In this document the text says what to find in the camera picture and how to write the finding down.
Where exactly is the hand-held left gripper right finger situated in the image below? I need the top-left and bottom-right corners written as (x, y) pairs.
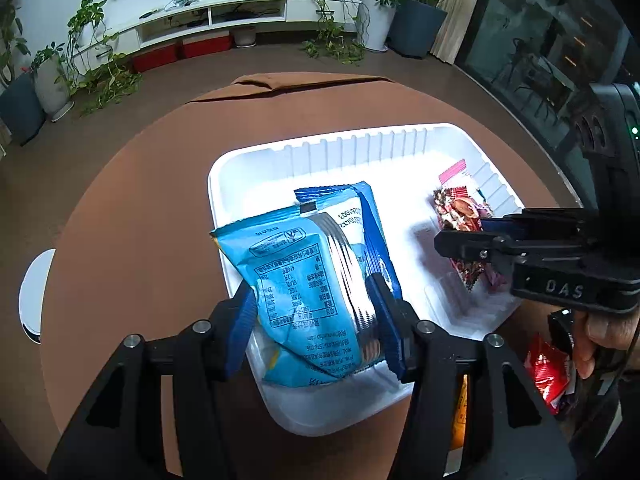
top-left (365, 272), bottom-right (576, 480)

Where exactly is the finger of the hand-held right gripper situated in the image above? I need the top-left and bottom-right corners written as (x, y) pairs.
top-left (433, 229), bottom-right (522, 272)
top-left (479, 212), bottom-right (527, 235)

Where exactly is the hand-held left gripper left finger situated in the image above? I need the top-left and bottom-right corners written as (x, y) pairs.
top-left (47, 282), bottom-right (258, 480)

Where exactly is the red patterned snack packet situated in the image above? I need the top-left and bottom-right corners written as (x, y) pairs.
top-left (431, 186), bottom-right (501, 292)

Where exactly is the light blue snack packet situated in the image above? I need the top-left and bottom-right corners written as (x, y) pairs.
top-left (209, 205), bottom-right (396, 388)

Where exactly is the orange snack packet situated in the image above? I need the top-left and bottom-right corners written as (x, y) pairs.
top-left (450, 375), bottom-right (472, 453)

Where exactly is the shiny red snack packet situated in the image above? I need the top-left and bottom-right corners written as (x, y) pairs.
top-left (522, 332), bottom-right (576, 416)

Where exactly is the white plastic tray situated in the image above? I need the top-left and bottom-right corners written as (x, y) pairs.
top-left (207, 122), bottom-right (526, 436)

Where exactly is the person's right forearm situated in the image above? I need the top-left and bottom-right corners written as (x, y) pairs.
top-left (575, 345), bottom-right (640, 466)

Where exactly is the person's right hand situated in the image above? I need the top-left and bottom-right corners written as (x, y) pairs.
top-left (572, 310), bottom-right (640, 378)

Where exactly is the pink striped snack packet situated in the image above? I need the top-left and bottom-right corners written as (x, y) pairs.
top-left (438, 159), bottom-right (481, 192)

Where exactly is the dark blue snack packet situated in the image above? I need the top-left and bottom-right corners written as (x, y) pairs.
top-left (294, 181), bottom-right (403, 303)

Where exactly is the glass door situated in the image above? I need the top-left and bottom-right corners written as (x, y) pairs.
top-left (455, 0), bottom-right (640, 161)

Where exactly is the white round stool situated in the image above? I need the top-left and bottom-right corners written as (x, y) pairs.
top-left (19, 248), bottom-right (57, 345)

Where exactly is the large-leaf plant in dark pot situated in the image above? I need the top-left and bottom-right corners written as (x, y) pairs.
top-left (385, 0), bottom-right (456, 58)

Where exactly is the beige curtain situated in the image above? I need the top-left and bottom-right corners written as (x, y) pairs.
top-left (430, 0), bottom-right (501, 66)

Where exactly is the bushy plant in white pot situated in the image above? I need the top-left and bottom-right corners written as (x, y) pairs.
top-left (350, 0), bottom-right (406, 53)

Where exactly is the trailing vine plant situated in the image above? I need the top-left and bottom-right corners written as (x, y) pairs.
top-left (300, 0), bottom-right (366, 66)

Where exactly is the trailing pothos plant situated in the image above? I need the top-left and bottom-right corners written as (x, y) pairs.
top-left (55, 0), bottom-right (143, 116)

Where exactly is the plant in tall white pot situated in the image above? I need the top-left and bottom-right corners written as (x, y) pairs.
top-left (31, 42), bottom-right (76, 122)

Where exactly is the plant in dark grey pot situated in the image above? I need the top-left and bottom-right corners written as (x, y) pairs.
top-left (0, 0), bottom-right (46, 147)

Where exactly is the white TV cabinet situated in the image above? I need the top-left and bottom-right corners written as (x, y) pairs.
top-left (105, 0), bottom-right (363, 55)

